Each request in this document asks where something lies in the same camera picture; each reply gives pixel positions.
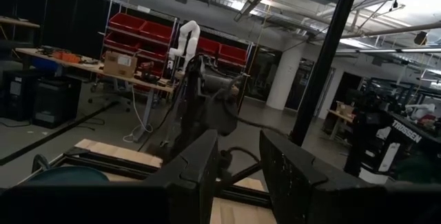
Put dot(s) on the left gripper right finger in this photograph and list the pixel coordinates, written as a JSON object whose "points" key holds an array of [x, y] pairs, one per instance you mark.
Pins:
{"points": [[296, 189]]}

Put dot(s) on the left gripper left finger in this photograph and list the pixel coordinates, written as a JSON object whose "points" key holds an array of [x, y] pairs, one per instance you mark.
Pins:
{"points": [[186, 189]]}

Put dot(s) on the dark teal plate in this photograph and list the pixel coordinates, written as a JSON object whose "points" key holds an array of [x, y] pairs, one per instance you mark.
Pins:
{"points": [[69, 175]]}

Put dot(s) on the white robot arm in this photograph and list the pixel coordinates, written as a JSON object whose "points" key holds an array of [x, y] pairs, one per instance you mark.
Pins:
{"points": [[189, 41]]}

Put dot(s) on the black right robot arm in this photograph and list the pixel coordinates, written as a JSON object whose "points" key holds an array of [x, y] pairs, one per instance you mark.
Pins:
{"points": [[193, 93]]}

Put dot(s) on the metal rack with red bins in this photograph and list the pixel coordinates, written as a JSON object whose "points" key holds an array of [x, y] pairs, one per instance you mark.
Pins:
{"points": [[227, 53], [138, 31]]}

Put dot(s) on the white building column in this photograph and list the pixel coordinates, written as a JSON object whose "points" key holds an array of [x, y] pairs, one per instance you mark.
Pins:
{"points": [[284, 79]]}

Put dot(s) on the small wooden table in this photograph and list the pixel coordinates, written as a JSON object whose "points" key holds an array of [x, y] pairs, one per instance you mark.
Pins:
{"points": [[339, 115]]}

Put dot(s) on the red black power tool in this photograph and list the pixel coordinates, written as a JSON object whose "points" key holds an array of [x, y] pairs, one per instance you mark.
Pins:
{"points": [[147, 72]]}

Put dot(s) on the black Trossen robot station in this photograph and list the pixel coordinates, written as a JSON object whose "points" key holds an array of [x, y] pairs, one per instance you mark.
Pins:
{"points": [[396, 138]]}

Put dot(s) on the cardboard box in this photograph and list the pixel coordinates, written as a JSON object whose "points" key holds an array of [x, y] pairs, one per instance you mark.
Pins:
{"points": [[120, 64]]}

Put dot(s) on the long wooden workbench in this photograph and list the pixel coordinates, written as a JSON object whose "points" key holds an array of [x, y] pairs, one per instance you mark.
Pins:
{"points": [[86, 66]]}

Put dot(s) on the black equipment case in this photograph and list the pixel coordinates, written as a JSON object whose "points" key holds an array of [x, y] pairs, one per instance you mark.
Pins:
{"points": [[56, 101]]}

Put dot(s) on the orange item on workbench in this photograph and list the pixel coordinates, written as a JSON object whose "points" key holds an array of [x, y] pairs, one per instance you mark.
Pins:
{"points": [[67, 57]]}

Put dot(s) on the black computer tower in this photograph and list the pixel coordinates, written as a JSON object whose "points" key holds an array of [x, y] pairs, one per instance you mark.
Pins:
{"points": [[17, 94]]}

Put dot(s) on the black aluminium frame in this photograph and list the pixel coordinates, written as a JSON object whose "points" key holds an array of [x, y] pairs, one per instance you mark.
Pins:
{"points": [[324, 62]]}

